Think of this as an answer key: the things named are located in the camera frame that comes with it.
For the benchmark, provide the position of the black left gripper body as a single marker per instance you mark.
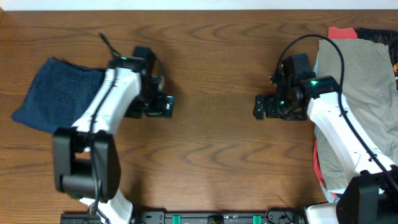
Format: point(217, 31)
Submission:
point(152, 103)

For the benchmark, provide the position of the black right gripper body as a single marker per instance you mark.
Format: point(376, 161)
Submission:
point(278, 107)

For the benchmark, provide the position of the dark blue shorts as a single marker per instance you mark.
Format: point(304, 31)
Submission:
point(58, 95)

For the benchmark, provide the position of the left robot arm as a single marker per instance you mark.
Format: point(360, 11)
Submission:
point(86, 162)

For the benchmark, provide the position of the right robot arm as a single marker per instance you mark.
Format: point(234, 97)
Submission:
point(371, 193)

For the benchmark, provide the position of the khaki shorts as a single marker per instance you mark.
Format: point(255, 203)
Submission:
point(365, 69)

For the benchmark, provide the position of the red garment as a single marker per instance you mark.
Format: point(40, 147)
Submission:
point(342, 33)

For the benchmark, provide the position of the light blue white garment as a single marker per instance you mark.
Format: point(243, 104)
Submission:
point(330, 196)

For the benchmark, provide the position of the black patterned garment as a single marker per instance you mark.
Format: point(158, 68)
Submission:
point(386, 37)

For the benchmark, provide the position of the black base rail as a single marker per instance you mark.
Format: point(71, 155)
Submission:
point(272, 216)

